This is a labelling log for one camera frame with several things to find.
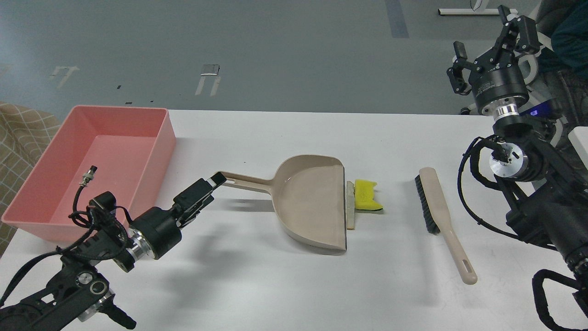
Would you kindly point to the beige checkered cloth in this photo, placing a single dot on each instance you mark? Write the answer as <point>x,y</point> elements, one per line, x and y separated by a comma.
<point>25,134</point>

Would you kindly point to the beige foam strip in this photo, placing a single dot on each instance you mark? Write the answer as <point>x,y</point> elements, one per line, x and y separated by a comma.
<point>350,205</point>

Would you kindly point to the pink plastic bin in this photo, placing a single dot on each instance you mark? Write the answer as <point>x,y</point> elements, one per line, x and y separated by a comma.
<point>131,149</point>

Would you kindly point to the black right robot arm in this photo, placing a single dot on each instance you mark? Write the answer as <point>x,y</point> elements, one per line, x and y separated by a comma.
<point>546,196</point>

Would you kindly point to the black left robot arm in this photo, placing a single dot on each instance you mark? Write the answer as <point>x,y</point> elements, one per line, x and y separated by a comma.
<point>78,290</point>

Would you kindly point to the white office chair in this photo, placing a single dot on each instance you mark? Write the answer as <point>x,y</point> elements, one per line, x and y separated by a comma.
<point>541,103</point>

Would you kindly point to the yellow sponge piece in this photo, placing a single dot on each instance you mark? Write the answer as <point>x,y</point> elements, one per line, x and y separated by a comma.
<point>364,196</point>

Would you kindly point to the beige hand brush black bristles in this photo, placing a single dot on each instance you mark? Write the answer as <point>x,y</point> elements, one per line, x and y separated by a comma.
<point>438,221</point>

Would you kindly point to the beige plastic dustpan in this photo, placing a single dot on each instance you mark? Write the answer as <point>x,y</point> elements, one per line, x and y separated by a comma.
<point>308,194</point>

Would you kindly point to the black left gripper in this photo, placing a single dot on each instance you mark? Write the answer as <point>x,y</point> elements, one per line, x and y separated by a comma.
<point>159,227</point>

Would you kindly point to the person in teal sweater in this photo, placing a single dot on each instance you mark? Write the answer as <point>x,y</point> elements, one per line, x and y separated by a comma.
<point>564,68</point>

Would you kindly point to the white side table corner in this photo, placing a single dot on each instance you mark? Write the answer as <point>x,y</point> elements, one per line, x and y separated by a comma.
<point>579,140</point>

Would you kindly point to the white table base bar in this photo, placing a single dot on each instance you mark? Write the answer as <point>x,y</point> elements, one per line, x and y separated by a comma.
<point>467,12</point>

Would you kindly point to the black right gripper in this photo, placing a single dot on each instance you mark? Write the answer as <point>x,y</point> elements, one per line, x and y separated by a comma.
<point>496,76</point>

